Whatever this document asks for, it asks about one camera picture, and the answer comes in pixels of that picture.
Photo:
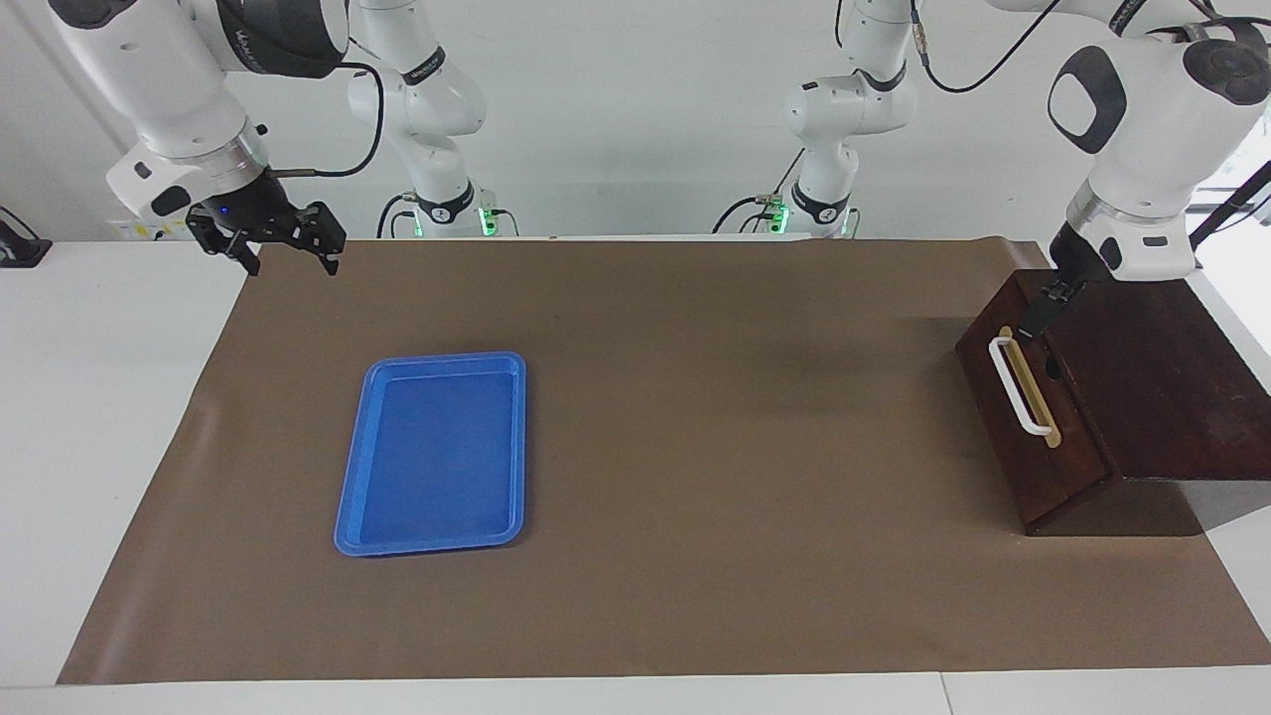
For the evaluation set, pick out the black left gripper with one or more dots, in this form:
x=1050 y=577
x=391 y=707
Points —
x=1077 y=256

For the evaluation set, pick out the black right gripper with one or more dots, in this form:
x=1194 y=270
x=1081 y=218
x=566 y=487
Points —
x=243 y=211

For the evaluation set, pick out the wooden drawer with dark front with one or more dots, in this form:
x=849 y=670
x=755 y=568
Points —
x=1033 y=467

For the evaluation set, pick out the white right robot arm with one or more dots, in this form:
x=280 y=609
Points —
x=169 y=89

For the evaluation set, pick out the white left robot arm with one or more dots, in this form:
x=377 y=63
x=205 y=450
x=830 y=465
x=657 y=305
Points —
x=1142 y=129

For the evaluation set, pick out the dark wooden drawer cabinet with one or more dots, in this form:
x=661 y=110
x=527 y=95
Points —
x=1162 y=397

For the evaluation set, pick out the small black stand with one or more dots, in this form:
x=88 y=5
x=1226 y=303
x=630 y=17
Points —
x=22 y=250

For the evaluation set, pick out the blue plastic tray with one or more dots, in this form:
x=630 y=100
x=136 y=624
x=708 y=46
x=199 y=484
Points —
x=437 y=457

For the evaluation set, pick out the brown table mat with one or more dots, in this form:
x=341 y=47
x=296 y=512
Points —
x=745 y=556

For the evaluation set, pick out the white wall outlet box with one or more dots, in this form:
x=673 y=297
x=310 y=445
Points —
x=129 y=230

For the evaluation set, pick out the black camera pole stand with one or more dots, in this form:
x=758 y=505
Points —
x=1231 y=204

